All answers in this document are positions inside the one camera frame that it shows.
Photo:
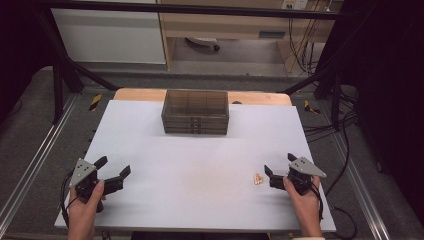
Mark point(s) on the small gold jewelry piece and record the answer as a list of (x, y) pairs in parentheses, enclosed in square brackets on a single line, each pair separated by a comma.
[(258, 179)]

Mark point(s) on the black frame crossbar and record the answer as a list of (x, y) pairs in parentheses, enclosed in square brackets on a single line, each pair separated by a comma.
[(186, 9)]

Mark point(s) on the light wooden desk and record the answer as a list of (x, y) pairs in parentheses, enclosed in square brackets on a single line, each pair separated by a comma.
[(226, 25)]

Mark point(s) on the black frame strut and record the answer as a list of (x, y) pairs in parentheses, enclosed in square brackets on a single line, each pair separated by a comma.
[(66, 73), (328, 83)]

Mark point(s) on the smoky clear drawer case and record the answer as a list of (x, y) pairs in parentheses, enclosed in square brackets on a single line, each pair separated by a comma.
[(195, 103)]

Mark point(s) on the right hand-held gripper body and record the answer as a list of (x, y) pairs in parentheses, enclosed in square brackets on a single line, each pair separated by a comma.
[(301, 178)]

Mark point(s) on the aluminium floor rail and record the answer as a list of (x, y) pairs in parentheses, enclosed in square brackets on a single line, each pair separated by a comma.
[(36, 160), (358, 180)]

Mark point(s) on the person's left hand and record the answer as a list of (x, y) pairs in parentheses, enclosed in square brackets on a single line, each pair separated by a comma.
[(81, 213)]

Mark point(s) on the white cabinet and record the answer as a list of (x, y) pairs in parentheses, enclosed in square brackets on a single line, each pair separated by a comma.
[(110, 36)]

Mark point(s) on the black curtain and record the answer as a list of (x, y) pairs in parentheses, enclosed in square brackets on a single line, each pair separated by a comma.
[(390, 100), (16, 50)]

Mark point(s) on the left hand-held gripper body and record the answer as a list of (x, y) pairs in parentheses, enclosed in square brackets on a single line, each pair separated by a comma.
[(83, 171)]

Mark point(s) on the person's right hand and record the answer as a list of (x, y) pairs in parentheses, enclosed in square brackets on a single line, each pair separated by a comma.
[(306, 208)]

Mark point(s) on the chair base with caster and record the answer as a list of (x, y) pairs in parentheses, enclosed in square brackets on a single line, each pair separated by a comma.
[(204, 41)]

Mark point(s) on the white power strip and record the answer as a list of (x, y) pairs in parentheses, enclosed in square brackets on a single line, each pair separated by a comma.
[(295, 4)]

